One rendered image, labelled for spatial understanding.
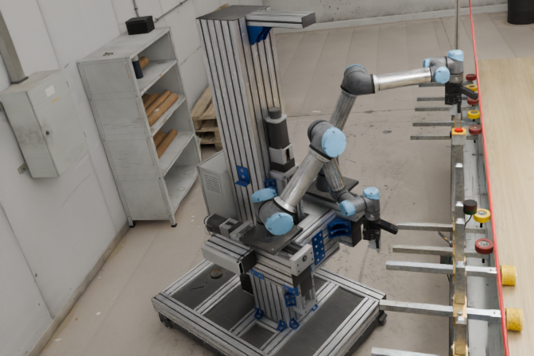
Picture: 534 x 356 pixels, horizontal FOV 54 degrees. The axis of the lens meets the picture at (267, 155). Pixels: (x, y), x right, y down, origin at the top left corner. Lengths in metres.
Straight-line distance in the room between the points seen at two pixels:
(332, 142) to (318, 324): 1.35
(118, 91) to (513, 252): 3.00
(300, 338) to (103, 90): 2.40
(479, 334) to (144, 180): 2.96
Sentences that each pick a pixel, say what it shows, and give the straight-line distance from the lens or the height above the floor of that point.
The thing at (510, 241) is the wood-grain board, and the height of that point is 0.90.
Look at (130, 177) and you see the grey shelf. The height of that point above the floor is 0.52.
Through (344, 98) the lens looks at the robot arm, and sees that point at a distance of 2.76.
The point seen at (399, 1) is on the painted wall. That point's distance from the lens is 10.11.
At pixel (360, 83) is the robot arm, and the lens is 2.60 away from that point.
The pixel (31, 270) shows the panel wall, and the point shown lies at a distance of 3.87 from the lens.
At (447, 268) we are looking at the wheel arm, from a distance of 2.41.
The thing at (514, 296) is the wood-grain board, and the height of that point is 0.90.
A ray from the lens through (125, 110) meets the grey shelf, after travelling 4.31.
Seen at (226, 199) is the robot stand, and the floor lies 1.07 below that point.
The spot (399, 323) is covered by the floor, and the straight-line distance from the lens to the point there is 3.52.
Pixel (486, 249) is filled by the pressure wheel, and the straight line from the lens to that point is 2.63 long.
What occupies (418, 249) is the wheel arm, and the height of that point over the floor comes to 0.86.
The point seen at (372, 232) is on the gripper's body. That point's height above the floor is 0.96.
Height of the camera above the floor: 2.50
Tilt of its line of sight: 27 degrees down
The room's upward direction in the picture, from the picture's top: 10 degrees counter-clockwise
